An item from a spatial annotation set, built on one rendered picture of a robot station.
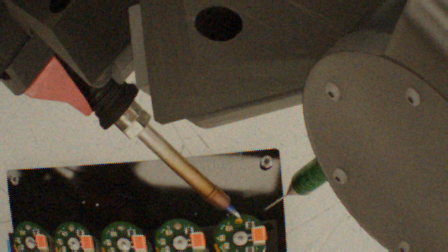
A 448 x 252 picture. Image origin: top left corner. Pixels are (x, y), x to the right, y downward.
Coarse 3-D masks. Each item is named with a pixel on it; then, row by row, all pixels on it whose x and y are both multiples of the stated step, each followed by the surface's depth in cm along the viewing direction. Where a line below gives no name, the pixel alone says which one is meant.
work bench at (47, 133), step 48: (0, 96) 58; (144, 96) 57; (0, 144) 57; (48, 144) 57; (96, 144) 57; (144, 144) 57; (192, 144) 57; (240, 144) 57; (288, 144) 57; (0, 192) 56; (0, 240) 55; (288, 240) 55; (336, 240) 55
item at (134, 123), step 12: (132, 108) 47; (120, 120) 47; (132, 120) 47; (144, 120) 47; (132, 132) 47; (144, 132) 47; (156, 132) 48; (156, 144) 48; (168, 144) 48; (168, 156) 48; (180, 156) 48; (180, 168) 48; (192, 168) 48; (192, 180) 48; (204, 180) 48; (204, 192) 48; (216, 192) 48; (216, 204) 49; (228, 204) 49
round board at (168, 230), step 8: (168, 224) 49; (184, 224) 49; (192, 224) 49; (160, 232) 49; (168, 232) 49; (176, 232) 49; (184, 232) 49; (192, 232) 49; (160, 240) 49; (168, 240) 49; (160, 248) 49; (168, 248) 49; (192, 248) 49
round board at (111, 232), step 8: (112, 224) 49; (120, 224) 49; (128, 224) 49; (104, 232) 49; (112, 232) 49; (120, 232) 49; (128, 232) 49; (136, 232) 49; (104, 240) 49; (112, 240) 49; (104, 248) 49; (112, 248) 49
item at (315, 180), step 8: (312, 160) 41; (304, 168) 42; (312, 168) 41; (320, 168) 40; (296, 176) 42; (304, 176) 42; (312, 176) 41; (320, 176) 40; (296, 184) 42; (304, 184) 42; (312, 184) 41; (320, 184) 41; (296, 192) 43; (304, 192) 42
